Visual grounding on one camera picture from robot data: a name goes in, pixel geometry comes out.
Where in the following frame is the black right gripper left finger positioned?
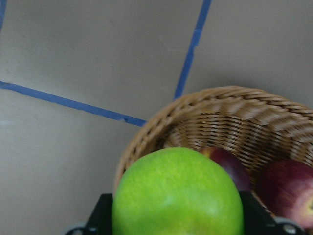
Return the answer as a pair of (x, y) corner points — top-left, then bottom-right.
(85, 193), (113, 235)

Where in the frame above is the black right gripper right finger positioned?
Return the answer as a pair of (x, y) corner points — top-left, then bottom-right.
(239, 191), (276, 235)

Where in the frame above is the red yellow apple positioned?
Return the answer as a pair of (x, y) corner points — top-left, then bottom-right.
(255, 159), (313, 229)

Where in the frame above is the dark red apple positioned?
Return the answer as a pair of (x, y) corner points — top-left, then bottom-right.
(199, 146), (251, 191)

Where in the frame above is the green apple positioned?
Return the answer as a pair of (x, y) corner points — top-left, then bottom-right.
(112, 147), (245, 235)

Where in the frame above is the oval wicker basket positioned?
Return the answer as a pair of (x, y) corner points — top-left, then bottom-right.
(115, 86), (313, 184)

